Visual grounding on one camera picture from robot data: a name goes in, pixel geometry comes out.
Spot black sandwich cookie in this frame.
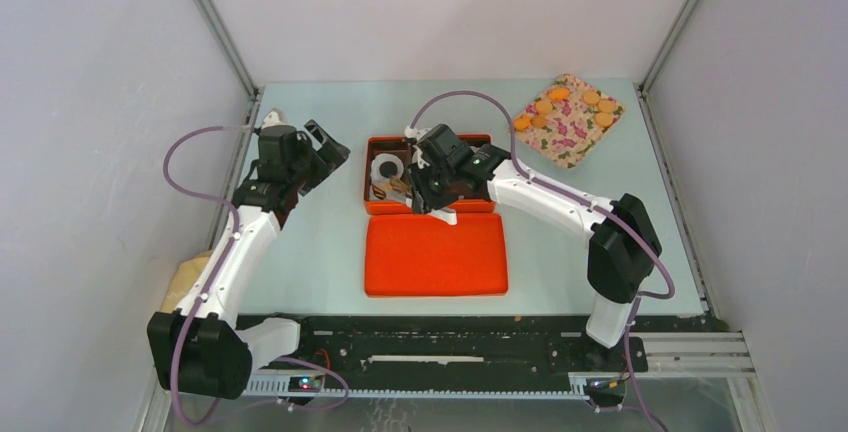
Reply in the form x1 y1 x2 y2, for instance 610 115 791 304
378 161 399 177

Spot orange tin lid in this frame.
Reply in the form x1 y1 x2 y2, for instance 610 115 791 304
364 213 509 298

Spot floral tray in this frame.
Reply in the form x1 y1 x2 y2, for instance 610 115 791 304
513 73 626 169

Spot metal tongs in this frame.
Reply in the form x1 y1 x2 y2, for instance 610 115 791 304
371 179 458 226

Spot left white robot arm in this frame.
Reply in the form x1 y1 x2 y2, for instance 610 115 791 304
147 112 350 400

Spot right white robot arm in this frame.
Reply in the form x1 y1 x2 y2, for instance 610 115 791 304
404 124 661 370

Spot orange cookie tin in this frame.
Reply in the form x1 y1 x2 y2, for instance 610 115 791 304
363 136 496 216

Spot orange cookie on tray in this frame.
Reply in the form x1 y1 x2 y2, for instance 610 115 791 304
533 100 554 115
594 112 616 128
547 87 570 101
513 116 532 132
582 90 601 106
597 99 618 114
531 115 547 128

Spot yellow cloth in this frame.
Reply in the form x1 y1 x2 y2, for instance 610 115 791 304
159 250 212 313

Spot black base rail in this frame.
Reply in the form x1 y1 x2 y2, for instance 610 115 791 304
238 312 649 392

